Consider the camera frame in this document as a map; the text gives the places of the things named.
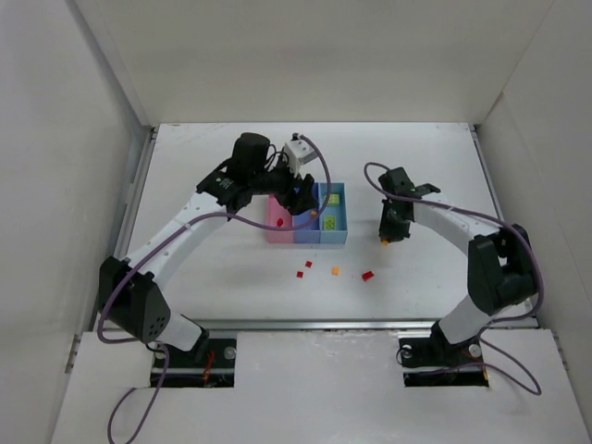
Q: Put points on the light blue container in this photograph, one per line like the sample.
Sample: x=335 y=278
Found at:
x=338 y=236

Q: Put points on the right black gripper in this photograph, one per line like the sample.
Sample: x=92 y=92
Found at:
x=393 y=228

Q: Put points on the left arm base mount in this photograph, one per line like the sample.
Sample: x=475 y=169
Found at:
x=211 y=367

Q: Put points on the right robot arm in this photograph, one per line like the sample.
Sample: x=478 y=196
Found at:
x=501 y=268

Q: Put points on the green lego brick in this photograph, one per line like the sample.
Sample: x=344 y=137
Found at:
x=329 y=223
x=333 y=199

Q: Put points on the pink container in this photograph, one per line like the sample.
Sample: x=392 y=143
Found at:
x=275 y=211

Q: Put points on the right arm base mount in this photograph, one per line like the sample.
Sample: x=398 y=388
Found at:
x=430 y=361

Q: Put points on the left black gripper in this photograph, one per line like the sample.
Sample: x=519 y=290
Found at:
x=292 y=191

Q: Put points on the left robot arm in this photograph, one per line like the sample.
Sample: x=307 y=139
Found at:
x=131 y=289

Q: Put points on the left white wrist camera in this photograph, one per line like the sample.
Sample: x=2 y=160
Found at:
x=298 y=152

